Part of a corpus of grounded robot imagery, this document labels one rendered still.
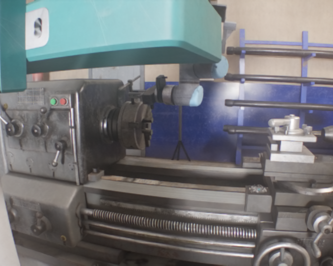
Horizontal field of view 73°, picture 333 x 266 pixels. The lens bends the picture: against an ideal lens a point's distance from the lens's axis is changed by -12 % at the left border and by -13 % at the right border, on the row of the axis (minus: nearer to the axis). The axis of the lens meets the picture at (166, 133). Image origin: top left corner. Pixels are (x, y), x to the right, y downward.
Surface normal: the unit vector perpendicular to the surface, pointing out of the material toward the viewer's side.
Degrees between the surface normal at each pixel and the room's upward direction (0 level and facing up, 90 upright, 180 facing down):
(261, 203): 90
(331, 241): 90
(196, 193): 36
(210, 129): 90
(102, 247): 0
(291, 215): 90
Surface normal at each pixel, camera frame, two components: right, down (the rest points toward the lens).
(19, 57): 0.92, 0.07
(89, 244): 0.00, -0.98
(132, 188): -0.15, -0.69
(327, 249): -0.25, 0.18
